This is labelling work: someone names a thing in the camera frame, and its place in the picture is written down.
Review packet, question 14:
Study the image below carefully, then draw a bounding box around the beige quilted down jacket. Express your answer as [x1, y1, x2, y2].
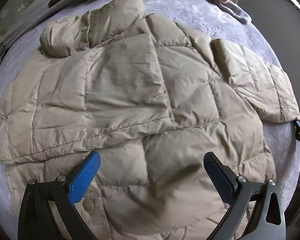
[0, 0, 300, 239]

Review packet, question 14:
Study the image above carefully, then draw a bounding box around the grey folded bed cover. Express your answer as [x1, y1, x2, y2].
[0, 0, 83, 51]

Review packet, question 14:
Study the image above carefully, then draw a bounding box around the grey sock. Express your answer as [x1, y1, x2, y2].
[207, 0, 252, 24]

